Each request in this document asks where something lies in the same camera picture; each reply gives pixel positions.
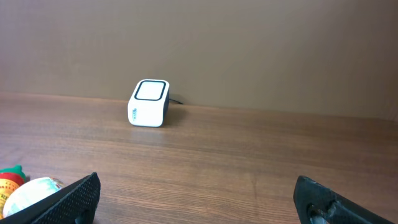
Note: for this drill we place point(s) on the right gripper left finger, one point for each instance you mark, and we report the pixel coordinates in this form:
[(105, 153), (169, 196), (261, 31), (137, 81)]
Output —
[(76, 203)]

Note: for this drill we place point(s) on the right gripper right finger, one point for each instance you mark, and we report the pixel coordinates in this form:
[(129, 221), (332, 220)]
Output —
[(316, 203)]

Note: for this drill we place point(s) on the white jar green lid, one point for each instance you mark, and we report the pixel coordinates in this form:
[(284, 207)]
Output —
[(30, 193)]

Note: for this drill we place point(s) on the red sauce bottle green cap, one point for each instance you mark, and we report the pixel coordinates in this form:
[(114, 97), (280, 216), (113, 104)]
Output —
[(11, 179)]

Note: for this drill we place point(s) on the white barcode scanner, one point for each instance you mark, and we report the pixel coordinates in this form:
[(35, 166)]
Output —
[(149, 103)]

